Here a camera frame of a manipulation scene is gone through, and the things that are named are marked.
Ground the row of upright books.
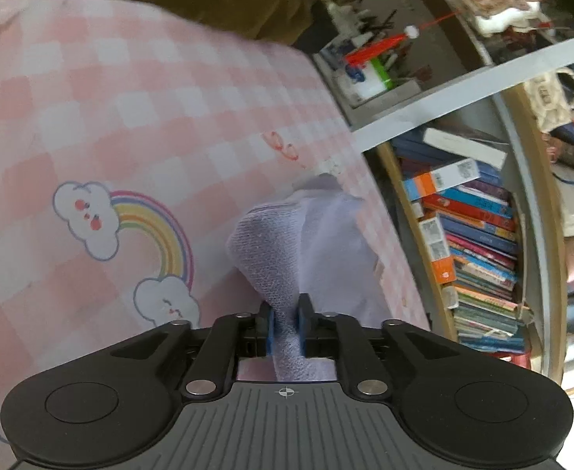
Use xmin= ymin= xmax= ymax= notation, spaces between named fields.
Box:
xmin=392 ymin=127 xmax=532 ymax=368

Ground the white tub with green lid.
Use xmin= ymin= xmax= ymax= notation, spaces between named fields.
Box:
xmin=343 ymin=61 xmax=395 ymax=101

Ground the cream woven basket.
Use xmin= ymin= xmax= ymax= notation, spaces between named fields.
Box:
xmin=524 ymin=66 xmax=574 ymax=133

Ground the white blue orange carton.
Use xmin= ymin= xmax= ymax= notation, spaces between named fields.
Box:
xmin=402 ymin=159 xmax=481 ymax=201

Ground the wooden bookshelf with white frame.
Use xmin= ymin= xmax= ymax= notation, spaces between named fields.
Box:
xmin=350 ymin=0 xmax=574 ymax=402

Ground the purple and pink sweater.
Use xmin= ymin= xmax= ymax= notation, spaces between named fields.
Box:
xmin=225 ymin=176 xmax=390 ymax=383

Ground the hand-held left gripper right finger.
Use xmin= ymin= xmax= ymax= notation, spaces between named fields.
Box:
xmin=299 ymin=294 xmax=464 ymax=398

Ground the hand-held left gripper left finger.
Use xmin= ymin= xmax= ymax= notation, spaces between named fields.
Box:
xmin=105 ymin=300 xmax=275 ymax=398

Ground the olive brown cloth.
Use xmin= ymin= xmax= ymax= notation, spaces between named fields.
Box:
xmin=130 ymin=0 xmax=317 ymax=52

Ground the white orange toothpaste box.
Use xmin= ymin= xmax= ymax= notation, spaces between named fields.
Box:
xmin=419 ymin=215 xmax=456 ymax=285

